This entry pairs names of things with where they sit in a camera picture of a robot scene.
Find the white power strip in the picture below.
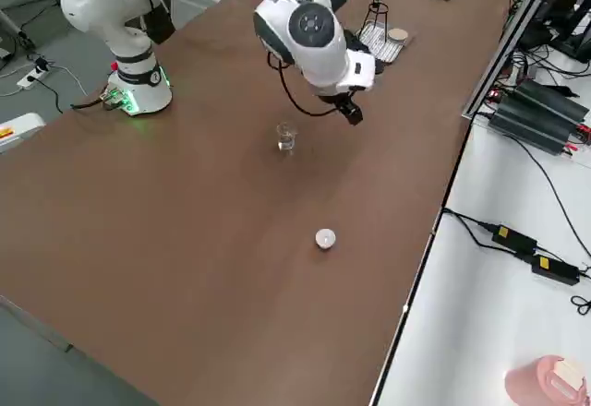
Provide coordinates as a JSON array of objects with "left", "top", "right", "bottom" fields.
[{"left": 16, "top": 65, "right": 51, "bottom": 90}]

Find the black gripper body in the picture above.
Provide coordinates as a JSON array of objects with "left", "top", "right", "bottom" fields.
[{"left": 318, "top": 90, "right": 360, "bottom": 108}]

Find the ribbed metal tray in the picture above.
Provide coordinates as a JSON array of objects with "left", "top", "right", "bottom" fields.
[{"left": 357, "top": 21, "right": 408, "bottom": 65}]

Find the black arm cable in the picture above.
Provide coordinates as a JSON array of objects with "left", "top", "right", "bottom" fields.
[{"left": 136, "top": 0, "right": 345, "bottom": 117}]

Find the pink bin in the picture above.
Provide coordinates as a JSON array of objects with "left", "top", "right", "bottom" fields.
[{"left": 503, "top": 353, "right": 588, "bottom": 406}]

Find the black power adapter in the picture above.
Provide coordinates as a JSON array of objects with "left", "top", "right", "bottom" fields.
[
  {"left": 490, "top": 222, "right": 540, "bottom": 256},
  {"left": 529, "top": 253, "right": 581, "bottom": 287}
]

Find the white machine housing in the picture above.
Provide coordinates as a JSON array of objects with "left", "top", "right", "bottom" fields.
[{"left": 0, "top": 113, "right": 47, "bottom": 154}]

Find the aluminium frame post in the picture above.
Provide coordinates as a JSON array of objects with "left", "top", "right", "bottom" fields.
[{"left": 463, "top": 0, "right": 570, "bottom": 120}]

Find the black power supply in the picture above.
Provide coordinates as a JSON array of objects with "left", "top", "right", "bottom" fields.
[
  {"left": 513, "top": 78, "right": 591, "bottom": 124},
  {"left": 488, "top": 96, "right": 579, "bottom": 156}
]

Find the black base cable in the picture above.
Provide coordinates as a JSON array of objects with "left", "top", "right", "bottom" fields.
[{"left": 68, "top": 94, "right": 122, "bottom": 112}]

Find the black wire tripod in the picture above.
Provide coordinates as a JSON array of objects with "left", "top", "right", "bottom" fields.
[{"left": 358, "top": 1, "right": 392, "bottom": 42}]

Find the small glass beaker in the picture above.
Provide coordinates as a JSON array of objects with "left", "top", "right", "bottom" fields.
[{"left": 275, "top": 121, "right": 297, "bottom": 154}]

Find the white lamp cap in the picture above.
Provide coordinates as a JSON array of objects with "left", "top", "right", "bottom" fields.
[{"left": 314, "top": 227, "right": 337, "bottom": 251}]

